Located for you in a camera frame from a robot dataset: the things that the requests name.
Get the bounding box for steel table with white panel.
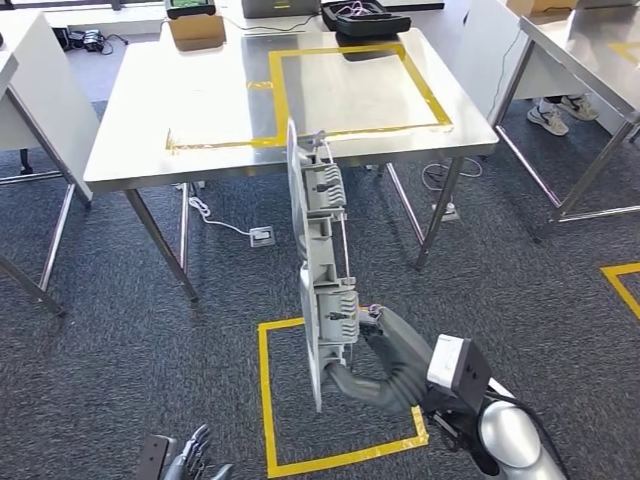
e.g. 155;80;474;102
0;9;101;318

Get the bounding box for silver wheel hubcap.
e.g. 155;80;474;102
286;119;360;413

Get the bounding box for black flat item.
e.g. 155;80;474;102
319;0;412;39

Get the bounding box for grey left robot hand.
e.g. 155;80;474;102
162;423;233;480

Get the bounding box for steel workbench table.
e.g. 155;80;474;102
83;26;500;303

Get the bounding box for white desk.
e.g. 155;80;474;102
159;0;446;51

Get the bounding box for black cable bundle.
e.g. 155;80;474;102
52;26;128;56

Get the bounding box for silver floor socket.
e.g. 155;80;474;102
432;201;461;223
248;225;276;248

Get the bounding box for grey laptop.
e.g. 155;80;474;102
241;0;321;19

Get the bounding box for person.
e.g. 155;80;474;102
527;95;599;137

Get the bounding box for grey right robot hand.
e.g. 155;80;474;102
322;304;435;409

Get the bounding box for white cable bundle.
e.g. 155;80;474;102
334;0;376;18

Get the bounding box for white cabinet panel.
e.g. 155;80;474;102
452;0;531;127

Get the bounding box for yellow tape rectangle, crinkled strip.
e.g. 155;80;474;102
165;79;281;155

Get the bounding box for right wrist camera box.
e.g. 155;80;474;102
426;334;494;415

